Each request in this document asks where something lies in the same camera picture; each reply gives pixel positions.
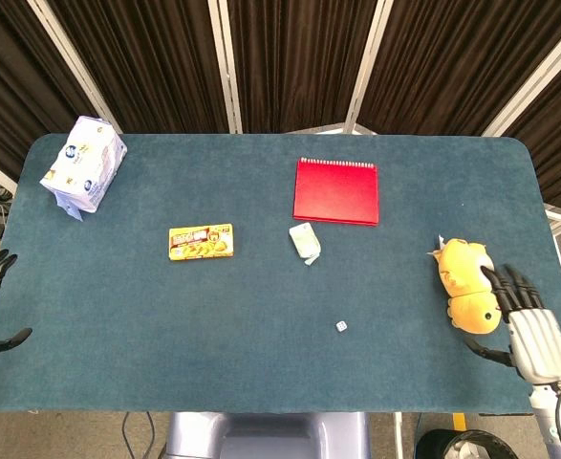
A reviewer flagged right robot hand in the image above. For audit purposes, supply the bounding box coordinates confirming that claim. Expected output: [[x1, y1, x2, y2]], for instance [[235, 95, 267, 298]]
[[462, 264, 561, 385]]

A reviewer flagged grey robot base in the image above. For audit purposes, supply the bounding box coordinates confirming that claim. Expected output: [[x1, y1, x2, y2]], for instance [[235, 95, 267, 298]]
[[163, 411, 372, 459]]

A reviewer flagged yellow plush duck toy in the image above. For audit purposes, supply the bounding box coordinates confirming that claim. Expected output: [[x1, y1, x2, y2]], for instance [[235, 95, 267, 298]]
[[427, 233, 504, 335]]

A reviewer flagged black waste bin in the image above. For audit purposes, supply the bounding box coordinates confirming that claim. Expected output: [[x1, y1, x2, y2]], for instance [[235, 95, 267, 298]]
[[414, 428, 506, 459]]

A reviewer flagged white blue tissue pack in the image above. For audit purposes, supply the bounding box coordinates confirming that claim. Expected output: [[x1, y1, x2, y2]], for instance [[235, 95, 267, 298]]
[[38, 115, 128, 223]]

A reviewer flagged yellow curry box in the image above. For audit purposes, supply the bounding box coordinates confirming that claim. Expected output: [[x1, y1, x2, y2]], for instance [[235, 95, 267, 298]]
[[167, 222, 236, 262]]

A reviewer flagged red spiral notebook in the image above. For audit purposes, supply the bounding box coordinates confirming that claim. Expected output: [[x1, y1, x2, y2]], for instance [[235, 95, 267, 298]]
[[291, 157, 380, 227]]

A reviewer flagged pale green small packet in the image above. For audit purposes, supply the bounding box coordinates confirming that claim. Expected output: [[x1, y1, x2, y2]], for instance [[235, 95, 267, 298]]
[[288, 222, 322, 268]]

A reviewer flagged blue felt table cover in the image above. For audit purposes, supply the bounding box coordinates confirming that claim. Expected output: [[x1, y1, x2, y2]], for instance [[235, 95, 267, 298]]
[[0, 132, 561, 415]]

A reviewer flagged dark pleated curtain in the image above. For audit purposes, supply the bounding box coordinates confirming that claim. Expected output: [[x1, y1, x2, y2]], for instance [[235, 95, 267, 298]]
[[0, 0, 561, 211]]

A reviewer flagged black floor cable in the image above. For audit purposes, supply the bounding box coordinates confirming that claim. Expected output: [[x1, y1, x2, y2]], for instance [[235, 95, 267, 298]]
[[119, 411, 134, 459]]

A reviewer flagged white partition frame post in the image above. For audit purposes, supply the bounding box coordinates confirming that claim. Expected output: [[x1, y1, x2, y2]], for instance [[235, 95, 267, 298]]
[[344, 0, 395, 135], [206, 0, 244, 134], [481, 18, 561, 139], [26, 0, 123, 135]]

